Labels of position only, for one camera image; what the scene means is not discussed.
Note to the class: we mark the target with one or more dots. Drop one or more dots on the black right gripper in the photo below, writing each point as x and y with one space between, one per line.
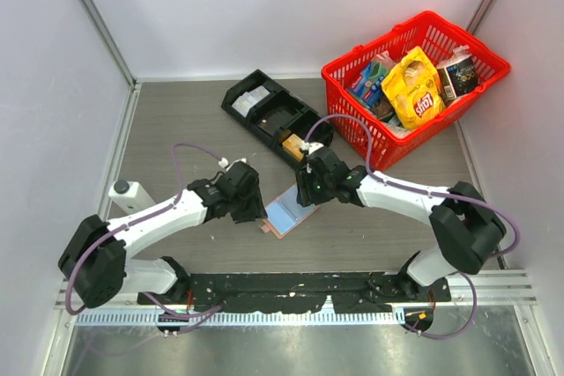
307 195

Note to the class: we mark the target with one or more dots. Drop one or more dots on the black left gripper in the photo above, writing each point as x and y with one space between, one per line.
256 209

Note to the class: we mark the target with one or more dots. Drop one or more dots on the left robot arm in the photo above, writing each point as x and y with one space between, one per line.
101 261

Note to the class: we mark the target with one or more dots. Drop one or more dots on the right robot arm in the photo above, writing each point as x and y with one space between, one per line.
466 231

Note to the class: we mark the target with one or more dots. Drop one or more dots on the gold card in tray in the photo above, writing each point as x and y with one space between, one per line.
292 145

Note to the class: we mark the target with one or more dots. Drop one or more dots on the white cards in tray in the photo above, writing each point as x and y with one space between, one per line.
250 99

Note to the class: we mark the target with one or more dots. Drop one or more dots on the black compartment tray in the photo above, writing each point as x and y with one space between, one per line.
277 116

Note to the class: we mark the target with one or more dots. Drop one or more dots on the white clear plastic packet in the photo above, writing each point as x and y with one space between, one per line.
399 131

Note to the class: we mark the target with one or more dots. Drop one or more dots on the white box device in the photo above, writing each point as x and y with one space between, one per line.
130 196

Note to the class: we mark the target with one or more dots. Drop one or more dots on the dark brown packet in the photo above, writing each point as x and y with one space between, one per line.
382 109

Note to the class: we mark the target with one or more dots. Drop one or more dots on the blue sponge pack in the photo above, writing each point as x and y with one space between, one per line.
367 87

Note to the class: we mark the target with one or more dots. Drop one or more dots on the yellow chips bag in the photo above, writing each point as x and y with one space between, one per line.
414 89

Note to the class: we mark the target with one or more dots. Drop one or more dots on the red plastic shopping basket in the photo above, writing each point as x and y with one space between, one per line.
385 143

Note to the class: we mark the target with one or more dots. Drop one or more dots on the black round can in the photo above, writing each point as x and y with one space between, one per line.
458 77

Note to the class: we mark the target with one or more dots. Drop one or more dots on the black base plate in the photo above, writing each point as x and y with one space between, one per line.
298 293

